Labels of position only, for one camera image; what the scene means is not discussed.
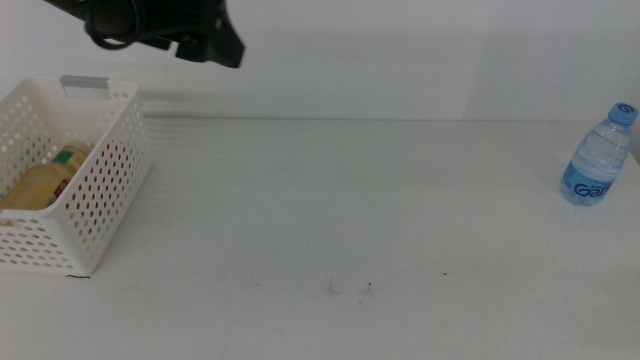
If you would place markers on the white perforated plastic basket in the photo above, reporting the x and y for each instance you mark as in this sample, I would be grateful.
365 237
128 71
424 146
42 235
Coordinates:
115 210

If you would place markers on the water bottle with blue cap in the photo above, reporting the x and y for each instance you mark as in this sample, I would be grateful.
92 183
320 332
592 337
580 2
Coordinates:
597 160

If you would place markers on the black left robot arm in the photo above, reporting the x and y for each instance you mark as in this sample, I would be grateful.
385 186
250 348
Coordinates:
200 30

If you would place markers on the red soda can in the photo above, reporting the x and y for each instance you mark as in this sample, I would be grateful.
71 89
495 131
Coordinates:
74 196

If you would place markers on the yellow tea bottle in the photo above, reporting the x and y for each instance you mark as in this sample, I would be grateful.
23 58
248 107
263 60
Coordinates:
40 187

